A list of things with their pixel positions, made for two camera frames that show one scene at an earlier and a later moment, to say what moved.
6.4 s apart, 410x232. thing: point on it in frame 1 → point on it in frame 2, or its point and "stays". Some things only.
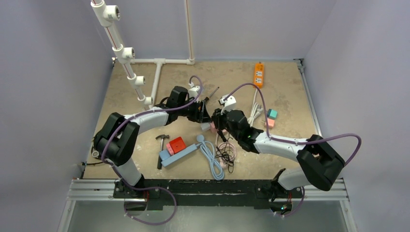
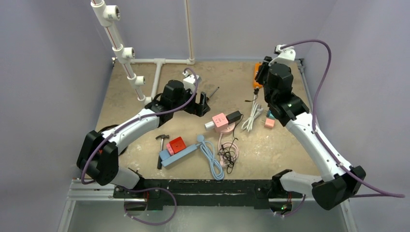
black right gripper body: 219,119 → 262,74
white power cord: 256,111 stays
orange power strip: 258,74 stays
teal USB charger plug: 272,114 stays
